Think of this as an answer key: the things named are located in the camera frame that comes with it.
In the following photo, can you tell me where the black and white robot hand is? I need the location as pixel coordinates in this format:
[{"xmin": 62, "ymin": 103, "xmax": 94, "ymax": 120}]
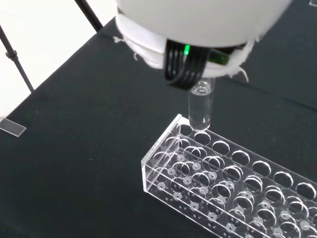
[{"xmin": 115, "ymin": 0, "xmax": 293, "ymax": 90}]

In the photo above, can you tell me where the clear acrylic test tube rack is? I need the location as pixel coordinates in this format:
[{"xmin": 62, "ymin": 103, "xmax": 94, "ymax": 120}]
[{"xmin": 141, "ymin": 113, "xmax": 317, "ymax": 238}]

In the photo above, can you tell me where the black tripod leg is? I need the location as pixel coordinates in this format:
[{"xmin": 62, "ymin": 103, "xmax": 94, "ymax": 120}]
[
  {"xmin": 74, "ymin": 0, "xmax": 104, "ymax": 32},
  {"xmin": 0, "ymin": 24, "xmax": 35, "ymax": 93}
]

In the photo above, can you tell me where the black bench cloth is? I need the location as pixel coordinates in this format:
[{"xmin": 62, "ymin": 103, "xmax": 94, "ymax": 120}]
[{"xmin": 0, "ymin": 0, "xmax": 317, "ymax": 238}]

